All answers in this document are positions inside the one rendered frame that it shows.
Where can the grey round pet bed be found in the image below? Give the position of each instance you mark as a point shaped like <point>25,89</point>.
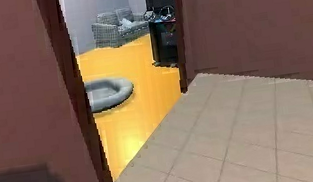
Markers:
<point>107,93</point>

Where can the grey checked sofa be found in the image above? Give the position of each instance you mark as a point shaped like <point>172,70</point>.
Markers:
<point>108,33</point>

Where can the black cabinet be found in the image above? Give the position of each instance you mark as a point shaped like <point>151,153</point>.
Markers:
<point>164,39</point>

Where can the white sofa cushion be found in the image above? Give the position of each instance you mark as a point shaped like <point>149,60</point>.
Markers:
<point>126,23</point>

